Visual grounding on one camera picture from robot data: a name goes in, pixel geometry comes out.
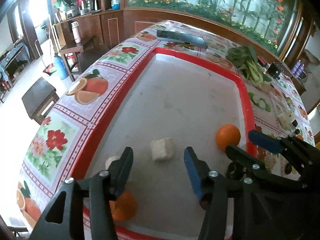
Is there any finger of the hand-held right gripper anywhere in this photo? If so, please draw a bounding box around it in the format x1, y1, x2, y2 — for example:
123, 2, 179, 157
225, 144, 300, 188
248, 130, 320, 165

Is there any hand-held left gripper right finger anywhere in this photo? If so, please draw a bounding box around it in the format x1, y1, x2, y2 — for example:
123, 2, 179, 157
184, 147, 265, 240

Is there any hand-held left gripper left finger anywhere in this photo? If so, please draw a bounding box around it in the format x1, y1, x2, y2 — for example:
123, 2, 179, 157
29, 147, 134, 240

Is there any large orange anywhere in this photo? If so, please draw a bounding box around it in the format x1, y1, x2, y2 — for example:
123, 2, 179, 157
216, 124, 241, 151
109, 189, 138, 221

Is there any red tray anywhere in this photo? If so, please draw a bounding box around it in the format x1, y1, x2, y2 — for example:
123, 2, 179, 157
71, 47, 258, 240

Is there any black box device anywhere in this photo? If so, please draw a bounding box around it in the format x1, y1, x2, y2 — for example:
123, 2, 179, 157
269, 62, 283, 79

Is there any floral printed tablecloth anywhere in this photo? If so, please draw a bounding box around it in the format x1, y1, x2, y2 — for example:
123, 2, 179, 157
16, 19, 316, 240

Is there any green leafy vegetable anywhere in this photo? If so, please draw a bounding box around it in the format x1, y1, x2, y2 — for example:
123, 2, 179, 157
226, 45, 272, 83

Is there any dark wooden stool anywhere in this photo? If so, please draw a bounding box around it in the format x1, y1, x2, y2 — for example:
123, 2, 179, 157
21, 77, 60, 125

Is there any blue bottle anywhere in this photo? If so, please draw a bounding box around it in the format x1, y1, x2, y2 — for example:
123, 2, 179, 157
54, 53, 68, 80

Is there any wooden chair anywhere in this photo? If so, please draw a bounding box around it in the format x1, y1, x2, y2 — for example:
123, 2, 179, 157
59, 36, 97, 82

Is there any wooden cabinet with flower glass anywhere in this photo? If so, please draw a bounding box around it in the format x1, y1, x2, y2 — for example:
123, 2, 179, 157
124, 0, 313, 63

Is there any wooden sideboard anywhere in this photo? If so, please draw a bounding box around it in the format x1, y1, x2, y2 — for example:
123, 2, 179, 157
54, 9, 125, 55

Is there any white and pink bottle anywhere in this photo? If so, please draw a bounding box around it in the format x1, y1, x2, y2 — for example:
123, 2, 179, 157
71, 21, 82, 43

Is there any silver pot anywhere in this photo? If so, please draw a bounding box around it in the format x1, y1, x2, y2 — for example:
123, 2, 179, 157
65, 7, 80, 18

